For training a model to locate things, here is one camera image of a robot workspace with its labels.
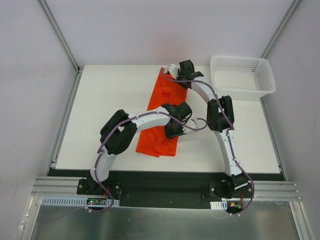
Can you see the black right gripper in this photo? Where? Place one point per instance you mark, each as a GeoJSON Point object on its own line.
{"type": "Point", "coordinates": [191, 75]}

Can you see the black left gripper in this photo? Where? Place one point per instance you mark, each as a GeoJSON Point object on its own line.
{"type": "Point", "coordinates": [173, 128]}

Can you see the orange t shirt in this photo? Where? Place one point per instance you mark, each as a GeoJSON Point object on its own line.
{"type": "Point", "coordinates": [153, 141]}

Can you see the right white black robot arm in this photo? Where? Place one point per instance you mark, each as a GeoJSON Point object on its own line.
{"type": "Point", "coordinates": [220, 120]}

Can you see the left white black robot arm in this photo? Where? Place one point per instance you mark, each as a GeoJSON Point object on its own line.
{"type": "Point", "coordinates": [118, 133]}

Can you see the white plastic basket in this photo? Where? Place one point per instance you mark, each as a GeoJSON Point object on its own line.
{"type": "Point", "coordinates": [242, 78]}

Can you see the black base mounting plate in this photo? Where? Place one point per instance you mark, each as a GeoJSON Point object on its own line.
{"type": "Point", "coordinates": [151, 189]}

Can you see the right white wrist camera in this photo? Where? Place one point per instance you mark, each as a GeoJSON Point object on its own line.
{"type": "Point", "coordinates": [173, 70]}

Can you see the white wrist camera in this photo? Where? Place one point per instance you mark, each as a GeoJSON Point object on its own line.
{"type": "Point", "coordinates": [197, 124]}
{"type": "Point", "coordinates": [173, 70]}

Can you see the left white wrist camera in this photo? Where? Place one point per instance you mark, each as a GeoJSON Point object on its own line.
{"type": "Point", "coordinates": [197, 124]}

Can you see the right white cable duct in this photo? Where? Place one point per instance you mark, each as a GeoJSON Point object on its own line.
{"type": "Point", "coordinates": [219, 205]}

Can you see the white cable duct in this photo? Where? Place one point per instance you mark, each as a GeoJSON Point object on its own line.
{"type": "Point", "coordinates": [219, 205]}
{"type": "Point", "coordinates": [66, 201]}

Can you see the left aluminium frame post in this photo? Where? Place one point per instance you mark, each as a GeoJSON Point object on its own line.
{"type": "Point", "coordinates": [59, 34]}

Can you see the aluminium frame post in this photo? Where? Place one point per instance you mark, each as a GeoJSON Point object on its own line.
{"type": "Point", "coordinates": [59, 34]}
{"type": "Point", "coordinates": [290, 12]}

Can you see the right aluminium frame post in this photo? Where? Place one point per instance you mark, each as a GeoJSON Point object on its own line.
{"type": "Point", "coordinates": [290, 12]}

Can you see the aluminium front rail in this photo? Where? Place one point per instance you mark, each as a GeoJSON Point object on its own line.
{"type": "Point", "coordinates": [286, 191]}

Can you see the left white cable duct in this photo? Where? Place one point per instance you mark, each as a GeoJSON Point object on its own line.
{"type": "Point", "coordinates": [66, 201]}

